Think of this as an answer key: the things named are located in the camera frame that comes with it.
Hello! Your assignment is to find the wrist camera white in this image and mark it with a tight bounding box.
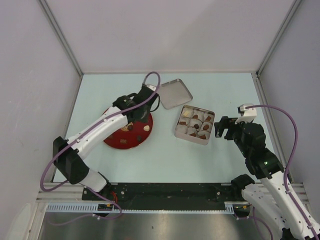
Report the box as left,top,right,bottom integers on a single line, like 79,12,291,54
145,84,158,92
235,104,258,124

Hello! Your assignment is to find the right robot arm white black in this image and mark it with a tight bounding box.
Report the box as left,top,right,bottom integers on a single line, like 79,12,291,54
214,116,320,240

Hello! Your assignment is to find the white slotted cable duct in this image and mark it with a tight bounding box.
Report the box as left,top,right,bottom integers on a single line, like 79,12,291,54
46,202,251,214

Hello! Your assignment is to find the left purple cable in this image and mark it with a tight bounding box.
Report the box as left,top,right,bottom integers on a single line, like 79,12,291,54
39,71,161,226

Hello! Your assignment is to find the silver tin lid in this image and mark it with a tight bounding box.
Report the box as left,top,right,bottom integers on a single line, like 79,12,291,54
158,78,193,110

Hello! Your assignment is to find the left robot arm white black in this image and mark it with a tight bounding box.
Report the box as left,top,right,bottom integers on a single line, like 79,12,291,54
53,84,159,200

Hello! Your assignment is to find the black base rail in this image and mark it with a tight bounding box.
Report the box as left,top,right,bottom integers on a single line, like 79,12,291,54
82,182,251,211

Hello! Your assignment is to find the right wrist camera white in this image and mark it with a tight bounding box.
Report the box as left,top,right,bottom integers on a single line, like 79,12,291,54
235,104,258,124

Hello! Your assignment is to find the pink square tin box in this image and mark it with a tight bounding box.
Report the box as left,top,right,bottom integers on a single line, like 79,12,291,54
174,105,215,146

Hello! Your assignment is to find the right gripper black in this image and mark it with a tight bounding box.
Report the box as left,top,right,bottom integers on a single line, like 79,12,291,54
212,116,250,157

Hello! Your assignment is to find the red round plate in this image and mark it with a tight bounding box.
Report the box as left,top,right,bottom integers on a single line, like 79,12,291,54
103,113,154,150

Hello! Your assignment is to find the purple cable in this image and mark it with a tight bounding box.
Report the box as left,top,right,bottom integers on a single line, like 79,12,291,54
243,104,316,240
39,71,161,226

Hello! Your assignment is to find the white heart chocolate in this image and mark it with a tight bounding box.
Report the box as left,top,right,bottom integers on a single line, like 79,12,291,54
143,125,150,131

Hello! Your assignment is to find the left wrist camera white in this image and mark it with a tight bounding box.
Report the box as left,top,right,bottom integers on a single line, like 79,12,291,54
145,84,158,92

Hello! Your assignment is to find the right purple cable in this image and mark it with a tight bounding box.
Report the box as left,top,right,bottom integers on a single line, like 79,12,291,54
243,104,316,240

